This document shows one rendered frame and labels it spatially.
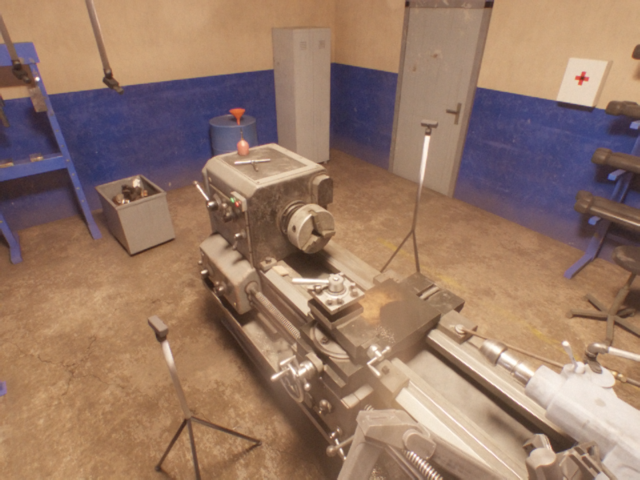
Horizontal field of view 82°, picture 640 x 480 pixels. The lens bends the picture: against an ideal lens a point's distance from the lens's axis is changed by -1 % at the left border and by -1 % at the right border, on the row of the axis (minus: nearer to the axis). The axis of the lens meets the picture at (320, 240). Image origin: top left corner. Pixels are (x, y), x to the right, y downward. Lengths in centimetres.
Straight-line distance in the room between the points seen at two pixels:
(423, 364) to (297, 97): 417
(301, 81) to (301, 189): 340
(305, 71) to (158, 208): 267
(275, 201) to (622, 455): 162
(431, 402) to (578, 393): 50
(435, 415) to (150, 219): 316
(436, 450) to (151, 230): 346
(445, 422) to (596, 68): 330
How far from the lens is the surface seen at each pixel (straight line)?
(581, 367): 141
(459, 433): 155
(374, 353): 145
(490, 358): 143
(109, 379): 298
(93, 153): 506
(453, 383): 181
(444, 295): 198
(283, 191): 198
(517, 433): 176
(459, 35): 479
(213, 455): 244
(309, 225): 189
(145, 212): 391
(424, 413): 154
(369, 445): 90
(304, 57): 532
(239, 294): 219
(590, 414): 134
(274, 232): 206
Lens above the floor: 210
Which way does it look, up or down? 32 degrees down
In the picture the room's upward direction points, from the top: straight up
